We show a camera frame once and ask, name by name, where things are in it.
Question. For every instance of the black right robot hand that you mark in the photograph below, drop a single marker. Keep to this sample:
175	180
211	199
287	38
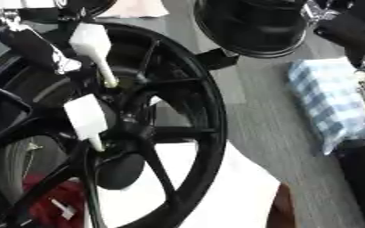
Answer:
349	31

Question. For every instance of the white pin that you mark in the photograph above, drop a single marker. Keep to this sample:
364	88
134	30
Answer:
84	114
89	38

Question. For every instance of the black glossy container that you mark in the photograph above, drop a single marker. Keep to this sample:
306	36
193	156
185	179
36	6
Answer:
1	115

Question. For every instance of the black wedge block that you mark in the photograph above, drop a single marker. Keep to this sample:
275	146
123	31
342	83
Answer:
217	59

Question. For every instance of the grey ribbed tyre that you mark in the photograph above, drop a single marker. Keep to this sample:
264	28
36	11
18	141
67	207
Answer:
14	169

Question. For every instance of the black spoked wheel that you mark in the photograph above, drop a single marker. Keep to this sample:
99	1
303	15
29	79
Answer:
211	118

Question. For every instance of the black round tyre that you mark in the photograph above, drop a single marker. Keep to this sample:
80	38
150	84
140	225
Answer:
253	26

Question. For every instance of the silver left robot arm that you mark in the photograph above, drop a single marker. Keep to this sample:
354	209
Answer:
45	10

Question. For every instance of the red bag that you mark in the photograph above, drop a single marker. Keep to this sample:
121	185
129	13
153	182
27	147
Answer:
53	207

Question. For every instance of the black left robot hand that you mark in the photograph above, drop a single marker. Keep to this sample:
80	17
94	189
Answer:
27	47

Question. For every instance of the pale pink cloth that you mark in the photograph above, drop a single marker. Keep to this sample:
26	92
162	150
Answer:
133	7

